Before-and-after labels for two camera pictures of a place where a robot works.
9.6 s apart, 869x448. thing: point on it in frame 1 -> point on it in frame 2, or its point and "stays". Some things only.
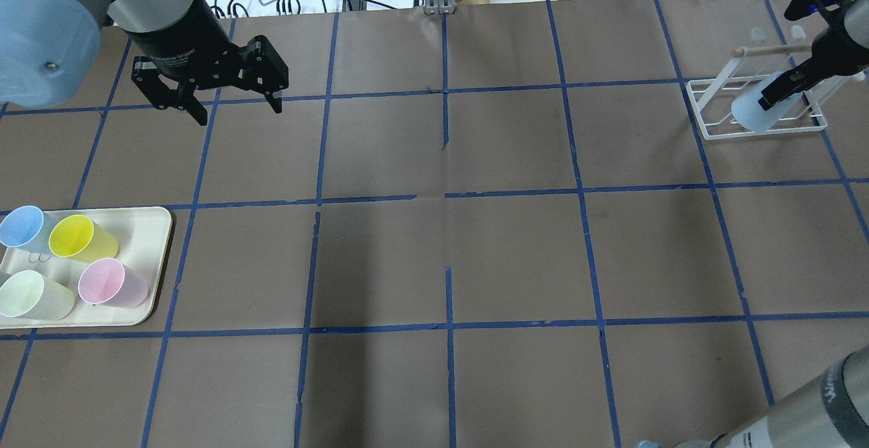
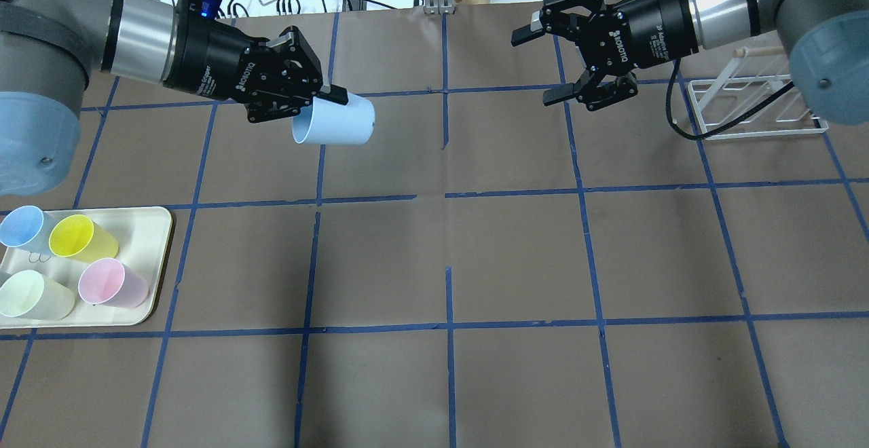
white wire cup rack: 728,105 stays
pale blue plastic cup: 748,111 -> 327,121
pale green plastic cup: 26,294 stays
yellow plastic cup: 78,237 stays
